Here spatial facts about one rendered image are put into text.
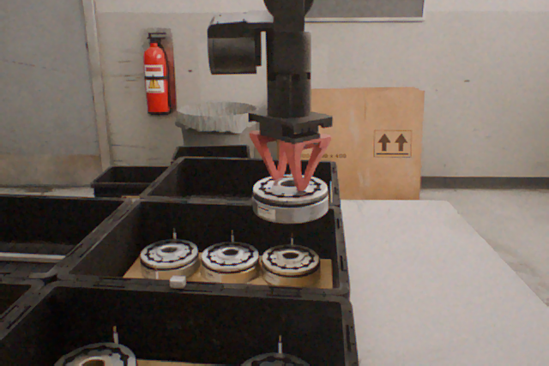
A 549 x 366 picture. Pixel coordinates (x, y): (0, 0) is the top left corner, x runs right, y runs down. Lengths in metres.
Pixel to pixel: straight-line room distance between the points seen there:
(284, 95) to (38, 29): 3.36
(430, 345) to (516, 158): 3.20
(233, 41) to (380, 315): 0.64
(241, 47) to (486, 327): 0.72
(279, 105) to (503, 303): 0.71
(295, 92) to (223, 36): 0.11
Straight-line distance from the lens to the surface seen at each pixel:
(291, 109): 0.58
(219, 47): 0.58
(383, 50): 3.57
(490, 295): 1.14
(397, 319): 1.00
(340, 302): 0.61
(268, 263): 0.82
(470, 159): 3.92
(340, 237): 0.76
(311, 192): 0.62
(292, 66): 0.57
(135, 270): 0.90
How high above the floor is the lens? 1.26
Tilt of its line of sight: 17 degrees down
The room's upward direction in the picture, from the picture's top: straight up
